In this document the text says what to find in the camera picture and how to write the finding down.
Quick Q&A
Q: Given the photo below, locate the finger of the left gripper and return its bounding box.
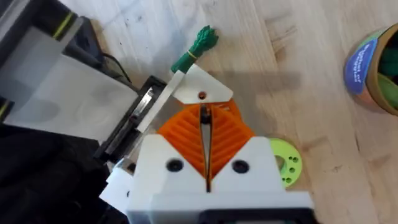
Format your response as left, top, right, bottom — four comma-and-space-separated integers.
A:
173, 63, 242, 121

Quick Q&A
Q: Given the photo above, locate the green toy asparagus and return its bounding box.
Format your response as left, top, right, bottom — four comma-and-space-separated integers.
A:
170, 25, 220, 74

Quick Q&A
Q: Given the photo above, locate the round tub of toys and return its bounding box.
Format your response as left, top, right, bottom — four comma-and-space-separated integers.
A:
343, 22, 398, 116

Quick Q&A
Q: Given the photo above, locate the green disc with holes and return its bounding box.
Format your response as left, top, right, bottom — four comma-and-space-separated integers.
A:
268, 138, 303, 188

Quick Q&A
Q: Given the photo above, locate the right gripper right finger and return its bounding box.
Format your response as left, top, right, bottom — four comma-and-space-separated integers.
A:
210, 105, 285, 192

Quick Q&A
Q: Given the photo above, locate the pale upright wrist plate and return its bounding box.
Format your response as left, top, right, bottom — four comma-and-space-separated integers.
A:
0, 24, 139, 142

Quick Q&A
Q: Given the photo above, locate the black cable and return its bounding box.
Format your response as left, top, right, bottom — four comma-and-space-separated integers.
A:
101, 52, 134, 86

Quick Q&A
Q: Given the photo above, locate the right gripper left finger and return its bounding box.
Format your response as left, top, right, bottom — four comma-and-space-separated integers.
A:
132, 104, 208, 200

